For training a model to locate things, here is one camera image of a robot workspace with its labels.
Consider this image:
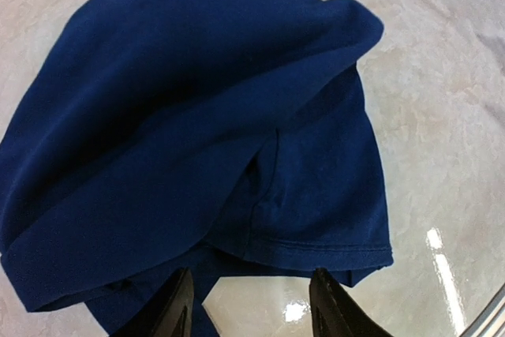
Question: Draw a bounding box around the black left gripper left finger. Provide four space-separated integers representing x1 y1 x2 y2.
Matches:
116 268 194 337

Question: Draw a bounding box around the navy blue Mickey t-shirt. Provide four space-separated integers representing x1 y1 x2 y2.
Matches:
1 0 393 336

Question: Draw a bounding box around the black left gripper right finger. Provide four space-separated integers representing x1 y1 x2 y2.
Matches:
309 268 391 337

